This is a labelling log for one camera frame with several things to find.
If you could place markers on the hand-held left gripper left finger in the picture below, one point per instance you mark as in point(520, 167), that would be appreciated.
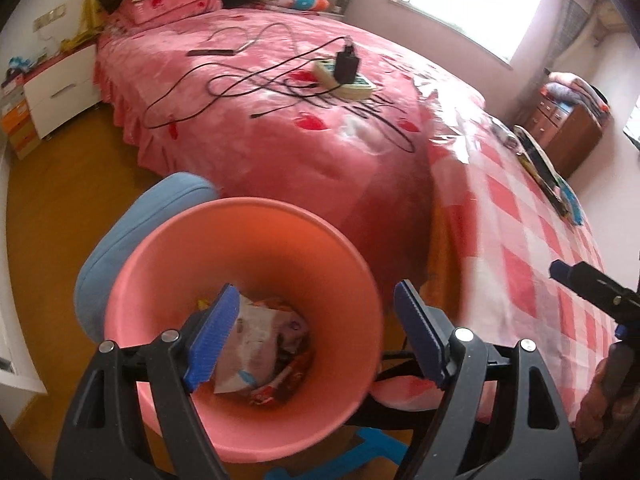
point(215, 342)

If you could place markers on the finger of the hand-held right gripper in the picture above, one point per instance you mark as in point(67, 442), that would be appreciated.
point(590, 284)

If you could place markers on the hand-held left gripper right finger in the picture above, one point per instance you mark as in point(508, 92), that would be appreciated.
point(420, 342)

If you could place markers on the white plastic packet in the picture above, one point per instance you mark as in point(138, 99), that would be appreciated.
point(255, 345)

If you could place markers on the pink plastic trash bin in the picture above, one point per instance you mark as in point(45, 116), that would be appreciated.
point(310, 270)

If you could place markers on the person's right hand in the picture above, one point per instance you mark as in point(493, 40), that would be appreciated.
point(597, 405)

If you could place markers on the pink seat cushion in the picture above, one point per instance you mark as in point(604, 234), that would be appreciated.
point(405, 392)

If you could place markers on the pink checkered tablecloth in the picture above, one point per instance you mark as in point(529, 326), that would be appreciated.
point(525, 270)

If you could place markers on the blue snack bag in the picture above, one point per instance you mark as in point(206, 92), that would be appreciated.
point(570, 205)

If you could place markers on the red printed packet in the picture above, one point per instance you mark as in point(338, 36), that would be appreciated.
point(287, 381)

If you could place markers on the blue plastic stool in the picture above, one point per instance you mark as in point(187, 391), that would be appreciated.
point(372, 442)

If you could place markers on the dark flat packet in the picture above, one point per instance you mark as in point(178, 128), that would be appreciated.
point(537, 157)

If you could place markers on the wooden dresser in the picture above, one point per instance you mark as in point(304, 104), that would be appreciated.
point(575, 140)

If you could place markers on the blue padded chair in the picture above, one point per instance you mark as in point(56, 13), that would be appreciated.
point(130, 220)

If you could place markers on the bed with pink bedspread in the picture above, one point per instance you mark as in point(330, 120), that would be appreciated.
point(280, 160)

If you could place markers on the folded blankets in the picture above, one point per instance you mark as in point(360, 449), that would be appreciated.
point(575, 87)

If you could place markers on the white power strip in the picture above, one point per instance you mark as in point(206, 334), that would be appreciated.
point(357, 91)

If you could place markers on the air conditioner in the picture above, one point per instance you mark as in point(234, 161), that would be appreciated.
point(610, 17)

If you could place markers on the black charger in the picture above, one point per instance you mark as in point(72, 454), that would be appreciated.
point(346, 65)

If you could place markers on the black phone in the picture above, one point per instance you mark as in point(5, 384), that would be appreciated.
point(210, 52)

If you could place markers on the stack of orange boxes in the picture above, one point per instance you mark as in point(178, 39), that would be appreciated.
point(22, 125)

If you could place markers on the white nightstand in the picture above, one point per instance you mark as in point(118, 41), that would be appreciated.
point(60, 95)

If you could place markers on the window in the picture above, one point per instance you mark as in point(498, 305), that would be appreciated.
point(475, 5)

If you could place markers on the yellow headboard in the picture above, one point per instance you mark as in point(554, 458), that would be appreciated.
point(92, 5)

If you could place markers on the bedside wall socket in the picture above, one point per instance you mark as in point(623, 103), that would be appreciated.
point(50, 17)

